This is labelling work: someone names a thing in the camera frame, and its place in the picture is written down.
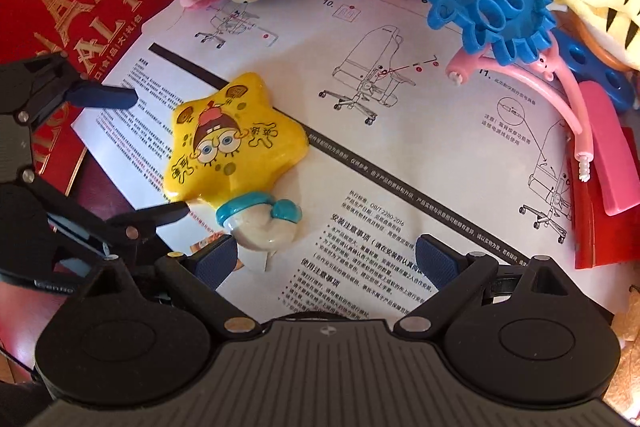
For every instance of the blue perforated toy bar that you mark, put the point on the blue perforated toy bar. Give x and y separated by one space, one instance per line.
586 66

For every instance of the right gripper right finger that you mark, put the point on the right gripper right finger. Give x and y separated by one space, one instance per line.
460 281

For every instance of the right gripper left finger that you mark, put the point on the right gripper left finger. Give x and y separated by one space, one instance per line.
193 282

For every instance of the white instruction sheet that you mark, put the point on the white instruction sheet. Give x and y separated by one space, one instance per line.
397 150

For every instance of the pink toy knife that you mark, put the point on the pink toy knife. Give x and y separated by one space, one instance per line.
615 166

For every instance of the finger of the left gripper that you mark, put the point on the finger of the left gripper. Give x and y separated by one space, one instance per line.
90 94
143 223

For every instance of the yellow SpongeBob star toy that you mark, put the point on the yellow SpongeBob star toy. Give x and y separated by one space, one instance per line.
229 150

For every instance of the pink pig headband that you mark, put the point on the pink pig headband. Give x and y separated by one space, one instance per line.
550 77

